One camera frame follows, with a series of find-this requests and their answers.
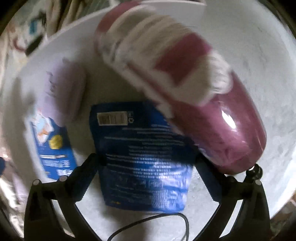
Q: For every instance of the white cardboard box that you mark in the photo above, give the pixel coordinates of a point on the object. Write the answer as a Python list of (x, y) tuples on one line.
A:
[(19, 102)]

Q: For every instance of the purple pump bottle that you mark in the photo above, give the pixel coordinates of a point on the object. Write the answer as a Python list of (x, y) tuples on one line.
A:
[(189, 82)]

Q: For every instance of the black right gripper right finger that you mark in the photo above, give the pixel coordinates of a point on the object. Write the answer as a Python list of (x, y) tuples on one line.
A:
[(242, 213)]

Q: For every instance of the dark blue packet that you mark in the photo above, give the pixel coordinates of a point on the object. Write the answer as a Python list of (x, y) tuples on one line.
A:
[(145, 165)]

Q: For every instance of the blue mask packet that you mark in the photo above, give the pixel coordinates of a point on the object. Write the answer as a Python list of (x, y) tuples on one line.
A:
[(53, 147)]

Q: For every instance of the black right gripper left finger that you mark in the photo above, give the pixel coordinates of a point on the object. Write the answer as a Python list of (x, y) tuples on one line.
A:
[(41, 222)]

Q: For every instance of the white snowman plush toy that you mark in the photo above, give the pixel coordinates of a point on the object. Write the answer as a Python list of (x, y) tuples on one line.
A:
[(26, 37)]

